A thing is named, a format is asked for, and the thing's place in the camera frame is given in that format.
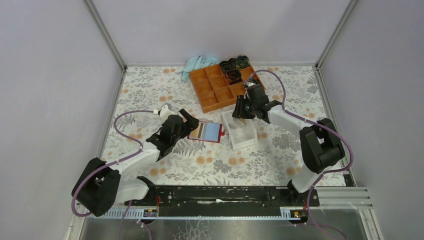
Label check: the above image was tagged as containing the gold credit card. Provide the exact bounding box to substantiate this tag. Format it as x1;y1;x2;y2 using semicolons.
188;121;206;140

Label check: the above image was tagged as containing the red leather card holder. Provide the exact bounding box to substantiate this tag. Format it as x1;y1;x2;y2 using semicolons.
187;121;225;143

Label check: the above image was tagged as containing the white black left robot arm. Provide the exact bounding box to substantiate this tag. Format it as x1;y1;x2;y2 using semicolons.
71;106;200;217

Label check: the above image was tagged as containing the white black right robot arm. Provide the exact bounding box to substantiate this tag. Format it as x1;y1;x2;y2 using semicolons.
232;84;346;206

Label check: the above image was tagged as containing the stack of white cards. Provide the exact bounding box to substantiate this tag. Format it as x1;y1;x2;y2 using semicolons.
228;118;246;129

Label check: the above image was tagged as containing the white card box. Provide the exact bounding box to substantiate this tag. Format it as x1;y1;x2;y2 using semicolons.
221;110;258;151

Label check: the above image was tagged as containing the rolled tie orange pattern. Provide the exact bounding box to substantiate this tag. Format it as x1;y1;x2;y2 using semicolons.
225;69;243;85

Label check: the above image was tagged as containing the orange wooden compartment tray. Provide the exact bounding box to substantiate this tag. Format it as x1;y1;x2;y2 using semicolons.
189;63;262;113

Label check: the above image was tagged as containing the rolled tie yellow green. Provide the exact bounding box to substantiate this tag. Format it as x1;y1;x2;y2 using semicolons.
235;55;250;69

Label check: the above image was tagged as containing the rolled tie dark striped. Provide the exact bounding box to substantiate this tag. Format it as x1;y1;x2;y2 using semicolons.
219;58;237;75

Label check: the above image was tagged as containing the light blue cloth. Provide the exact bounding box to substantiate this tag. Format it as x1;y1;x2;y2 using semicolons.
181;55;219;82

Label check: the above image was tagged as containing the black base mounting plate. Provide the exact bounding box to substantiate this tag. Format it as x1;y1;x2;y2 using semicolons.
124;185;320;218

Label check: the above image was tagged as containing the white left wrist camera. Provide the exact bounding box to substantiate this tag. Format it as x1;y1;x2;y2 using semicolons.
158;103;176;121

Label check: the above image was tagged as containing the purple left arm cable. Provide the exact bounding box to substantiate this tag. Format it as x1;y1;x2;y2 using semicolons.
71;109;163;240

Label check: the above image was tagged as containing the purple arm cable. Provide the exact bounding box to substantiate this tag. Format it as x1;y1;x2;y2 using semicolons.
243;69;355;240
71;109;163;240

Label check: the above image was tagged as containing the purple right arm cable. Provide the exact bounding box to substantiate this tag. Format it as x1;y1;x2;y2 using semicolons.
243;69;355;240

